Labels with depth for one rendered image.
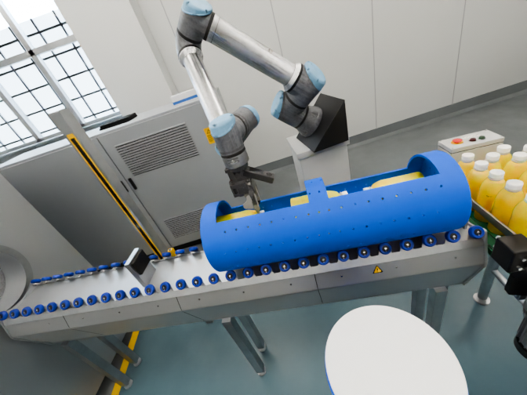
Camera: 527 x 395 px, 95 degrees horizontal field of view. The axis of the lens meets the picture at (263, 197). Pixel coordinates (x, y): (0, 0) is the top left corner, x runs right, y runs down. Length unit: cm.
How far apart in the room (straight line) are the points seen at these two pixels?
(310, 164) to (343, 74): 235
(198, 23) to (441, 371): 138
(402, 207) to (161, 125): 194
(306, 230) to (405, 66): 353
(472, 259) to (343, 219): 51
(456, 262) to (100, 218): 281
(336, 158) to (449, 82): 323
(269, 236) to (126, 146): 185
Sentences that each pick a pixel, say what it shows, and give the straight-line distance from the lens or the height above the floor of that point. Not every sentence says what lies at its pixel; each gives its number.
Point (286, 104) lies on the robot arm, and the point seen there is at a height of 137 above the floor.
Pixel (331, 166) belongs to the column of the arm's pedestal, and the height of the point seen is 94.
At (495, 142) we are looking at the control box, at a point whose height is 109.
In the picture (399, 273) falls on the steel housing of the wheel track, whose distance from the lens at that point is 107.
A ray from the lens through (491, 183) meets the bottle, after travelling 116.
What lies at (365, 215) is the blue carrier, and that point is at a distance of 84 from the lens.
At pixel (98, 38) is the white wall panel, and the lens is 340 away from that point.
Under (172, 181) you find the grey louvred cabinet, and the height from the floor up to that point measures 85.
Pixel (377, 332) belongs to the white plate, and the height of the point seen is 104.
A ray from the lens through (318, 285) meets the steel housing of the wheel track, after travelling 104.
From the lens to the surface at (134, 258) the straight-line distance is 125.
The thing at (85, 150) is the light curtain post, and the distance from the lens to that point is 142.
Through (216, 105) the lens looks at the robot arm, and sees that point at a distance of 109.
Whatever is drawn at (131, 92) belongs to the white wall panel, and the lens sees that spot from 335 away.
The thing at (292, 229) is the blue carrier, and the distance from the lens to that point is 82.
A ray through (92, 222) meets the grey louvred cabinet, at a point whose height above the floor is 70.
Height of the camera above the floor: 170
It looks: 32 degrees down
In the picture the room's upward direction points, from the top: 19 degrees counter-clockwise
